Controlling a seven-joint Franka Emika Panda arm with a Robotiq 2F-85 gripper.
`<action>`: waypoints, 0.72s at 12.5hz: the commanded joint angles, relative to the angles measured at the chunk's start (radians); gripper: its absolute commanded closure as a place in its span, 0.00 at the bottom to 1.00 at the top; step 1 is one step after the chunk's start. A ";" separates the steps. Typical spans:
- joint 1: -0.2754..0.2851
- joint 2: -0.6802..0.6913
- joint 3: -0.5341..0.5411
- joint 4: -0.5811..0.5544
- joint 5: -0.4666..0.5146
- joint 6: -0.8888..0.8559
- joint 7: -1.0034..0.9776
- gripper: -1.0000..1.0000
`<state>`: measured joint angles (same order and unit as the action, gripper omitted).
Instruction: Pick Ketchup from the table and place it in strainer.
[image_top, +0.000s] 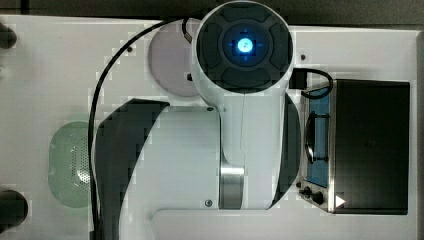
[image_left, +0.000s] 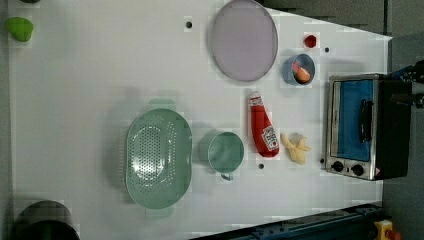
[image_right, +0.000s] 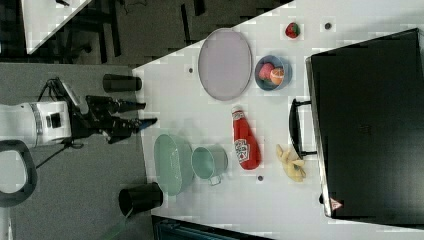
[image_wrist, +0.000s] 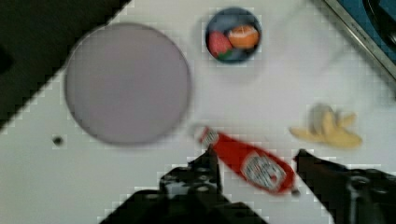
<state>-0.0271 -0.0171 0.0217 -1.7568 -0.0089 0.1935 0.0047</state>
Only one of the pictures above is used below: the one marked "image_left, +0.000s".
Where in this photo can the black cylinder post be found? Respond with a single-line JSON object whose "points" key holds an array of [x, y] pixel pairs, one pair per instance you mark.
{"points": [[45, 220]]}

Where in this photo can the silver toaster oven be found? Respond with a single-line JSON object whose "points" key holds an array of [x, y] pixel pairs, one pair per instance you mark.
{"points": [[368, 127]]}

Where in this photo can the green mug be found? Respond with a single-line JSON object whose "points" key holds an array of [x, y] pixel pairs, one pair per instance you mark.
{"points": [[222, 151]]}

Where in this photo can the red ketchup bottle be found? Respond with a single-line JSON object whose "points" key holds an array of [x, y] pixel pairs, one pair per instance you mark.
{"points": [[264, 135]]}

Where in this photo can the green oval strainer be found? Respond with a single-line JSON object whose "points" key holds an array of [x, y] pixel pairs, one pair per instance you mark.
{"points": [[158, 156]]}

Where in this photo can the lilac round plate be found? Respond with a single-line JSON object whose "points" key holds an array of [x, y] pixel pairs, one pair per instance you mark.
{"points": [[244, 40]]}

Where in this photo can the peeled toy banana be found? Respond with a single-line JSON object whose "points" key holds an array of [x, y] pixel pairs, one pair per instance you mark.
{"points": [[296, 151]]}

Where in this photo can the yellow red emergency button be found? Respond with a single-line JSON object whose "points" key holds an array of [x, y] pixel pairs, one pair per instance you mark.
{"points": [[385, 231]]}

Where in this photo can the orange toy fruit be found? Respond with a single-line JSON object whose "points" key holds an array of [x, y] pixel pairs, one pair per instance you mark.
{"points": [[302, 76]]}

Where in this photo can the pink toy fruit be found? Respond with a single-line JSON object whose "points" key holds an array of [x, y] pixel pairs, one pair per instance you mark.
{"points": [[295, 66]]}

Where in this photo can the green clamp knob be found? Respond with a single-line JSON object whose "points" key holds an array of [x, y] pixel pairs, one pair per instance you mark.
{"points": [[20, 28]]}

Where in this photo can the blue bowl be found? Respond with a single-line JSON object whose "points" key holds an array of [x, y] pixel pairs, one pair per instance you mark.
{"points": [[305, 61]]}

